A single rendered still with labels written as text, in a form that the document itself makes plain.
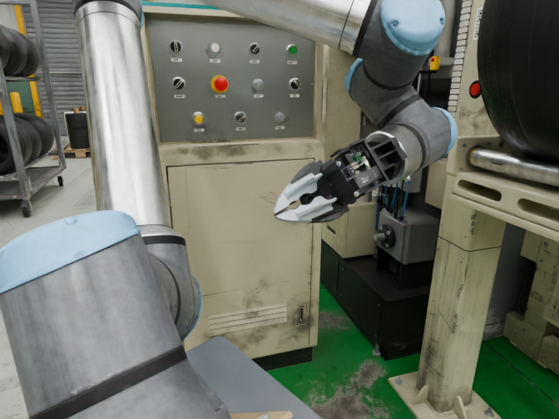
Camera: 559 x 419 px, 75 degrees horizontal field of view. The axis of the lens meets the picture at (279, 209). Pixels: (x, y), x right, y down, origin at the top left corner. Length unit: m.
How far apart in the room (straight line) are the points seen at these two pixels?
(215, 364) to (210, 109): 0.76
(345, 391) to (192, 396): 1.16
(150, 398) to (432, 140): 0.53
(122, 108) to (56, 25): 9.45
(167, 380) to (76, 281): 0.13
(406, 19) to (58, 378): 0.56
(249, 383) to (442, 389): 0.89
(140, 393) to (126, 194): 0.32
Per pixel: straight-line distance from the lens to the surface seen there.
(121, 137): 0.65
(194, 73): 1.17
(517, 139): 0.89
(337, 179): 0.53
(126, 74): 0.72
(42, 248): 0.41
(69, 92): 10.03
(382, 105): 0.68
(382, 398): 1.53
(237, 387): 0.66
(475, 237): 1.18
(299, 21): 0.60
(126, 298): 0.40
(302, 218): 0.50
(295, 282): 1.36
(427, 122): 0.66
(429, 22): 0.58
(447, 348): 1.35
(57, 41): 10.09
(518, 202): 0.92
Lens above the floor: 1.06
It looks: 18 degrees down
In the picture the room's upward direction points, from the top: straight up
